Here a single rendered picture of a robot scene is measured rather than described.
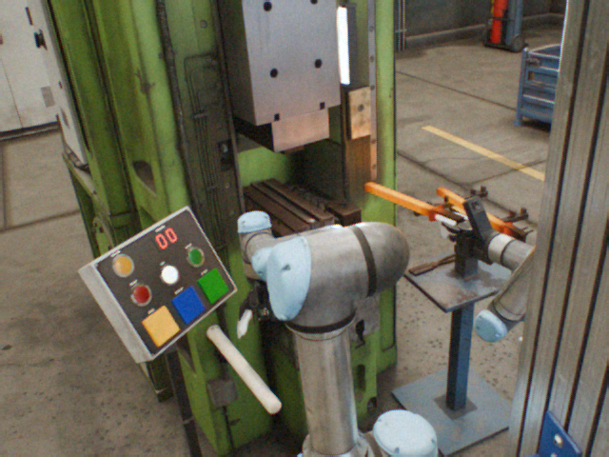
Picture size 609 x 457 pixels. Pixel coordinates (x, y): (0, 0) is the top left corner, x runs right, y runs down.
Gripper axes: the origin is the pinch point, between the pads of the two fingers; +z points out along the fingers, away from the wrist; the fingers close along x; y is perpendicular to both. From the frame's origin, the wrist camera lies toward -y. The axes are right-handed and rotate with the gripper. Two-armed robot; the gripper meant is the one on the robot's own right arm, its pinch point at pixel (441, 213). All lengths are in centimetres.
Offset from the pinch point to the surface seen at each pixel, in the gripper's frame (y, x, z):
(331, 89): -30, -7, 40
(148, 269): -1, -76, 26
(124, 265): -5, -82, 25
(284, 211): 12, -21, 56
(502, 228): 16.3, 30.1, 3.1
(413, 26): 64, 511, 589
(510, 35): 80, 585, 466
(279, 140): -19, -27, 41
